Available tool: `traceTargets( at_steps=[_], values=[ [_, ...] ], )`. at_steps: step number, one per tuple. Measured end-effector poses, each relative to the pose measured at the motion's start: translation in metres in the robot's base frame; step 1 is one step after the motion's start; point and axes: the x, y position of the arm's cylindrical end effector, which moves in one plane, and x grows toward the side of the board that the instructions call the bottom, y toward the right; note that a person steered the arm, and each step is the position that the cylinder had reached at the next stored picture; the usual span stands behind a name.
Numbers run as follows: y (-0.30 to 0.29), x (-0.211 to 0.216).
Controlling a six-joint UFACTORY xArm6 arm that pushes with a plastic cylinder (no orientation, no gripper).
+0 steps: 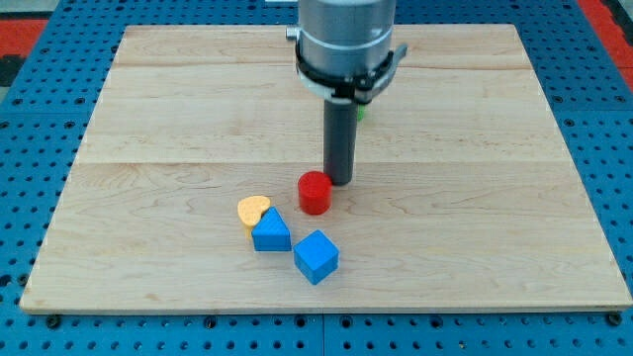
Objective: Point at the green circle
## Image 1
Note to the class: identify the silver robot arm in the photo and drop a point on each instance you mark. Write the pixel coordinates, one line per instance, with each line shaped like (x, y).
(343, 48)

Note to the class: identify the green circle block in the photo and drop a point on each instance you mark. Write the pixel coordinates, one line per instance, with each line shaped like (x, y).
(361, 113)

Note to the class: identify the red cylinder block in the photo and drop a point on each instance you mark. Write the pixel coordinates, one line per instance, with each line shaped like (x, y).
(315, 192)

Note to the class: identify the dark grey cylindrical pointer tool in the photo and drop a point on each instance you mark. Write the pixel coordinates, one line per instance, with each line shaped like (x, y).
(339, 135)

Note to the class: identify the blue triangular block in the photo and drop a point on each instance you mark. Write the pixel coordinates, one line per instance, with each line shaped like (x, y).
(271, 233)

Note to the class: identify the yellow heart block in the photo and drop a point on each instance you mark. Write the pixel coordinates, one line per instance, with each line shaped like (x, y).
(250, 211)

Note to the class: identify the blue cube block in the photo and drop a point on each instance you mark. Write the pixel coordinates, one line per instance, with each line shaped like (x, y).
(316, 256)

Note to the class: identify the light wooden board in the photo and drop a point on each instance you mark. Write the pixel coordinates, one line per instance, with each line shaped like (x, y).
(464, 196)

